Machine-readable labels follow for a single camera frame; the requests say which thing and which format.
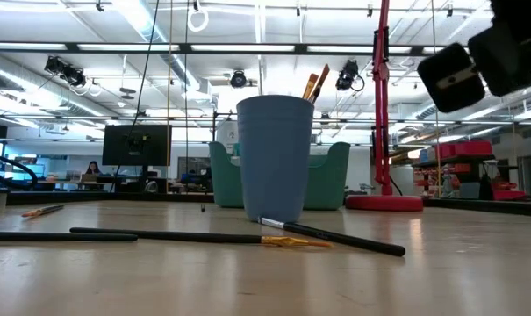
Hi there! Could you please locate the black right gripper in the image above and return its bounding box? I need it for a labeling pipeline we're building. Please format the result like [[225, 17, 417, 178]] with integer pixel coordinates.
[[416, 17, 531, 113]]

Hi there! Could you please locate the silver ferrule black paintbrush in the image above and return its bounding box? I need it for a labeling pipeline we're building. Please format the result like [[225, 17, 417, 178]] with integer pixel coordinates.
[[257, 216, 407, 259]]

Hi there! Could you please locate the blue plastic cup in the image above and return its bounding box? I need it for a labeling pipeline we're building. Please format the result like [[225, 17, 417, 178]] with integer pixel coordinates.
[[235, 94, 316, 224]]

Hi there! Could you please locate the gold ferrule black paintbrush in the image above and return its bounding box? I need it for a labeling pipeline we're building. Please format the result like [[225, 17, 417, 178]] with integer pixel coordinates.
[[68, 226, 334, 248]]

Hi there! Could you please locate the red storage bin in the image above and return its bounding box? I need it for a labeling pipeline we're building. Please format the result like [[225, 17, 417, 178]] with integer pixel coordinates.
[[434, 140, 494, 160]]

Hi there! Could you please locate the storage shelf rack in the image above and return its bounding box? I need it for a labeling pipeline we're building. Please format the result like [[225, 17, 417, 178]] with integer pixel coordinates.
[[412, 140, 529, 202]]

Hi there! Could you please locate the red desk lamp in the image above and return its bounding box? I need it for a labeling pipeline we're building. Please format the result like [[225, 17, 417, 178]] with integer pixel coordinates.
[[344, 0, 425, 213]]

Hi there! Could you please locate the teal plastic bin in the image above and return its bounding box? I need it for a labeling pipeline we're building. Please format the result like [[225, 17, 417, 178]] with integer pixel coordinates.
[[208, 140, 352, 212]]

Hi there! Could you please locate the black monitor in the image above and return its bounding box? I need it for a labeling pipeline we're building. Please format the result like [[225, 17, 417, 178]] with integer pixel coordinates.
[[101, 124, 174, 194]]

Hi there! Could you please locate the person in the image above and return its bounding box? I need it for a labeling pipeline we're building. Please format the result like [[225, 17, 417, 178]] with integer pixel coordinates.
[[83, 159, 104, 177]]

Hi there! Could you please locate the black hanging camera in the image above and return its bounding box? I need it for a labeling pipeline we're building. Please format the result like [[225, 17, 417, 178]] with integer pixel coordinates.
[[334, 59, 365, 93]]

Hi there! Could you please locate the black mounted camera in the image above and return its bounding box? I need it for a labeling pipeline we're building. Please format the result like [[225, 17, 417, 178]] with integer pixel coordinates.
[[44, 55, 87, 88], [229, 69, 248, 90]]

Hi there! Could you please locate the white cable loop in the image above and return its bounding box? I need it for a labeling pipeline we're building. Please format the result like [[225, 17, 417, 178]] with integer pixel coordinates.
[[187, 4, 210, 33]]

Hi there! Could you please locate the black overhead frame bar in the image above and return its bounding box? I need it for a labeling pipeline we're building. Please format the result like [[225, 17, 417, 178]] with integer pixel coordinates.
[[0, 41, 468, 57]]

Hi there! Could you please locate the black hanging cable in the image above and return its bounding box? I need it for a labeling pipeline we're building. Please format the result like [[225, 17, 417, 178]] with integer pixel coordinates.
[[110, 0, 161, 193]]

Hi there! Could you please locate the black hose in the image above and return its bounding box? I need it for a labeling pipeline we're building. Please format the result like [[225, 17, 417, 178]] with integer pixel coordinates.
[[0, 104, 39, 192]]

